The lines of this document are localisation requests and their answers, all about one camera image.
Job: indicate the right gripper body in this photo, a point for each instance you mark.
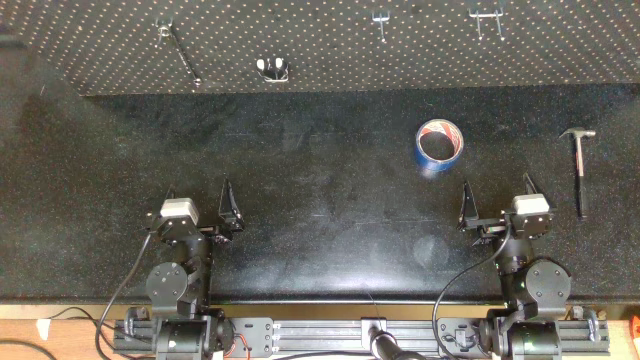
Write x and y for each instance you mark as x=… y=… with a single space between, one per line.
x=490 y=230

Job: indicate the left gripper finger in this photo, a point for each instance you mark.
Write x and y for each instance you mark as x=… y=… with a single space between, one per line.
x=170 y=193
x=230 y=207

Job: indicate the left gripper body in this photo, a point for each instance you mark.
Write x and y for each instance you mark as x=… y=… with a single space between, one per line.
x=215 y=234

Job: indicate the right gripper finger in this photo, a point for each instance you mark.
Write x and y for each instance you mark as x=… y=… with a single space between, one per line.
x=529 y=185
x=468 y=207

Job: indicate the roll of blue tape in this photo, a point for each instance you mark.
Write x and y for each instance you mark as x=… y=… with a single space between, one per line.
x=440 y=163

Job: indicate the hammer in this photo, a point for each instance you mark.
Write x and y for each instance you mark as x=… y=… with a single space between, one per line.
x=580 y=170

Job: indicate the black and white pliers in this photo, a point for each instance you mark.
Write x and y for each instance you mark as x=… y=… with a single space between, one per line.
x=261 y=65

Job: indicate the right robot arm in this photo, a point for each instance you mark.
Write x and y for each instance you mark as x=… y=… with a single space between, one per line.
x=535 y=290

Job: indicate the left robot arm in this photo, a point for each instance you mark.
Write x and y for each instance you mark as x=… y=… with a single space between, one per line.
x=175 y=290

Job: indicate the black pegboard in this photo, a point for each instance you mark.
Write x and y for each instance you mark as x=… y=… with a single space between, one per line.
x=325 y=50

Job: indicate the metal hook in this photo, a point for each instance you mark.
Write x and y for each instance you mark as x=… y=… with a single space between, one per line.
x=281 y=80
x=381 y=25
x=478 y=25
x=161 y=22

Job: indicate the wrench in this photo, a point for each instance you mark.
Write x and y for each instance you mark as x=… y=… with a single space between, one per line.
x=182 y=55

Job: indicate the orange object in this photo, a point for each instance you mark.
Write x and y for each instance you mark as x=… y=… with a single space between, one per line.
x=636 y=332

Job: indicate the white tape piece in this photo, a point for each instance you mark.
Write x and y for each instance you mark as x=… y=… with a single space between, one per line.
x=43 y=329

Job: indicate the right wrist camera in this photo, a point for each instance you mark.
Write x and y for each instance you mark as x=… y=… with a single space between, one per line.
x=530 y=204

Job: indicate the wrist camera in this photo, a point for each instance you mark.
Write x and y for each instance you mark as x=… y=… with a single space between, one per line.
x=179 y=210
x=530 y=204

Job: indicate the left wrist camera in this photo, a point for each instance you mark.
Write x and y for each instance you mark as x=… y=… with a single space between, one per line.
x=179 y=210

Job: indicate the mounting rail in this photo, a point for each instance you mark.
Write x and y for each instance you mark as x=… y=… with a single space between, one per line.
x=320 y=340

